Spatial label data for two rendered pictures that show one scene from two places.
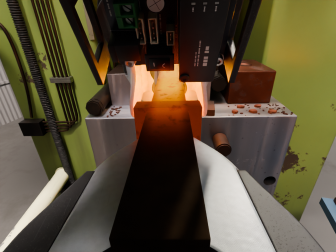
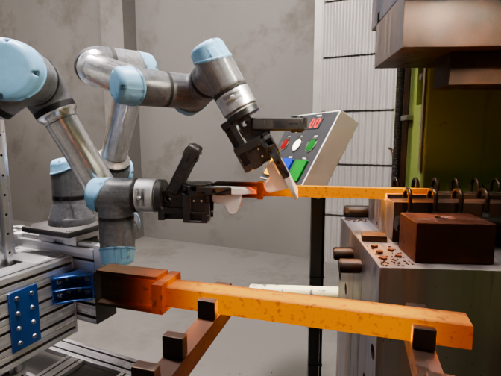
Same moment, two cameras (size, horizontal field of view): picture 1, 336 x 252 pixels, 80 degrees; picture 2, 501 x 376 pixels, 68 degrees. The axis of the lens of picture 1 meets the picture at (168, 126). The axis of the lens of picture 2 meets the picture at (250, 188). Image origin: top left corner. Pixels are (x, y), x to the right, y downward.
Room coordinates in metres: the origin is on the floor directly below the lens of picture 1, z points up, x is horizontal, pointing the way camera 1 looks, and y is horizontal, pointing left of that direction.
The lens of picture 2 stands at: (0.14, -0.79, 1.11)
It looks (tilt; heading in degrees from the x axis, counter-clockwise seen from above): 7 degrees down; 92
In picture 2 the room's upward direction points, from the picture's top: straight up
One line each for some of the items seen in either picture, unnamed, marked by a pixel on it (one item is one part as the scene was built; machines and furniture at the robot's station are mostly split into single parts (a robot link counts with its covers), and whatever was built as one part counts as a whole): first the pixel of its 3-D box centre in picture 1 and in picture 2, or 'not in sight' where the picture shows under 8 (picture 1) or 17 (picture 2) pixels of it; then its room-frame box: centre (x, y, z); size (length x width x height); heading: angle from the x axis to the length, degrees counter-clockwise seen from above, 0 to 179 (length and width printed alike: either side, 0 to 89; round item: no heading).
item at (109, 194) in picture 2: not in sight; (115, 195); (-0.19, 0.01, 0.98); 0.11 x 0.08 x 0.09; 178
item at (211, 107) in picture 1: (206, 107); (373, 236); (0.35, -0.07, 0.92); 0.04 x 0.03 x 0.01; 170
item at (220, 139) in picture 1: (221, 144); (349, 265); (0.30, -0.09, 0.87); 0.04 x 0.03 x 0.03; 178
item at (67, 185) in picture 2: not in sight; (71, 174); (-0.53, 0.48, 0.98); 0.13 x 0.12 x 0.14; 41
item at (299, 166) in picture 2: not in sight; (298, 171); (0.25, 0.44, 1.01); 0.07 x 0.05 x 0.07; 113
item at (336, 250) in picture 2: not in sight; (343, 254); (0.30, -0.02, 0.87); 0.04 x 0.03 x 0.03; 178
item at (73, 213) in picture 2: not in sight; (71, 208); (-0.54, 0.47, 0.87); 0.15 x 0.15 x 0.10
